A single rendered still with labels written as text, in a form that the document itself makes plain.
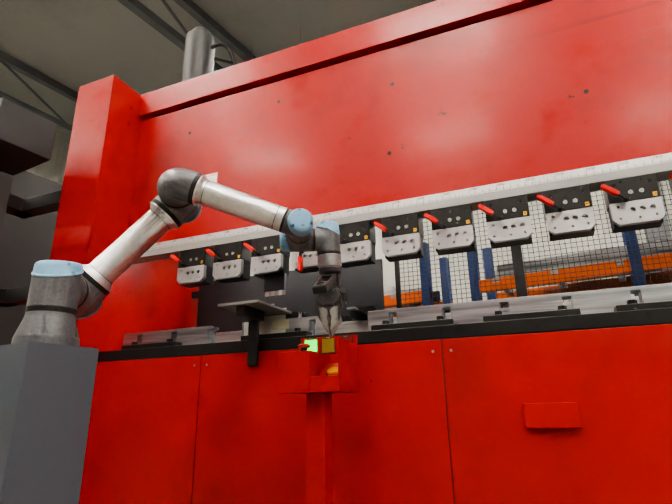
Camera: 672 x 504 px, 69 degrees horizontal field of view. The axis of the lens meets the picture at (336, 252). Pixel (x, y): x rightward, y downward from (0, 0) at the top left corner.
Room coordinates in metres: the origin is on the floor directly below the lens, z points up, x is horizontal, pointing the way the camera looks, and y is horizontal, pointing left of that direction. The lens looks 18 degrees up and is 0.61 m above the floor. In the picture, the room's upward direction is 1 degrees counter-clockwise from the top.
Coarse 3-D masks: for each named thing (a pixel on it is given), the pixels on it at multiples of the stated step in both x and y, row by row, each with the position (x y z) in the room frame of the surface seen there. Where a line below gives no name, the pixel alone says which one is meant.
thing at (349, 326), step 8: (568, 304) 1.83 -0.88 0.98; (504, 312) 1.91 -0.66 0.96; (360, 320) 2.15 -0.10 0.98; (344, 328) 2.17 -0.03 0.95; (352, 328) 2.16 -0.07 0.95; (360, 328) 2.14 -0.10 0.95; (216, 336) 2.43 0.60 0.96; (224, 336) 2.41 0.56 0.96; (232, 336) 2.39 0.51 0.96; (240, 336) 2.38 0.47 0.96
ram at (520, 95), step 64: (576, 0) 1.51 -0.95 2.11; (640, 0) 1.43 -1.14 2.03; (384, 64) 1.80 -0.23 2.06; (448, 64) 1.70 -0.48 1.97; (512, 64) 1.60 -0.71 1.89; (576, 64) 1.52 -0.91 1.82; (640, 64) 1.45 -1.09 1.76; (192, 128) 2.19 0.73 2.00; (256, 128) 2.05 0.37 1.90; (320, 128) 1.92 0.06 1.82; (384, 128) 1.81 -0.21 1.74; (448, 128) 1.71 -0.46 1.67; (512, 128) 1.62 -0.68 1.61; (576, 128) 1.54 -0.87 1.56; (640, 128) 1.46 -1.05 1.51; (256, 192) 2.04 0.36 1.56; (320, 192) 1.92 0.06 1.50; (384, 192) 1.81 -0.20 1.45; (512, 192) 1.63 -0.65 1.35
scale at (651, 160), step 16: (640, 160) 1.47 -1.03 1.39; (656, 160) 1.46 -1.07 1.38; (544, 176) 1.59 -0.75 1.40; (560, 176) 1.57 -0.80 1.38; (576, 176) 1.55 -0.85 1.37; (448, 192) 1.72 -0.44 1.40; (464, 192) 1.69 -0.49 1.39; (480, 192) 1.67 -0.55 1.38; (352, 208) 1.87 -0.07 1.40; (368, 208) 1.84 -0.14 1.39; (384, 208) 1.81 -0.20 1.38; (176, 240) 2.21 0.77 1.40; (192, 240) 2.17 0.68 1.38
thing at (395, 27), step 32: (448, 0) 1.67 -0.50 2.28; (480, 0) 1.62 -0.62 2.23; (512, 0) 1.57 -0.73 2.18; (544, 0) 1.56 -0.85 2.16; (352, 32) 1.83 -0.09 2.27; (384, 32) 1.78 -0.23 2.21; (416, 32) 1.72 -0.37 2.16; (256, 64) 2.03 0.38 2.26; (288, 64) 1.96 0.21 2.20; (320, 64) 1.92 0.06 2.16; (160, 96) 2.26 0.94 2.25; (192, 96) 2.17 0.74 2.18; (224, 96) 2.15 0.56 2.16
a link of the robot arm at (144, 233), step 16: (160, 208) 1.37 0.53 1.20; (176, 208) 1.37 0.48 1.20; (192, 208) 1.41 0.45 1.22; (144, 224) 1.37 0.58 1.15; (160, 224) 1.39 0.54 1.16; (176, 224) 1.41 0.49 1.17; (128, 240) 1.37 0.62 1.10; (144, 240) 1.39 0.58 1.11; (112, 256) 1.36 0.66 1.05; (128, 256) 1.38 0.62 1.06; (96, 272) 1.36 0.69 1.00; (112, 272) 1.38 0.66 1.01; (96, 288) 1.36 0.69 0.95; (96, 304) 1.41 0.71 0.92
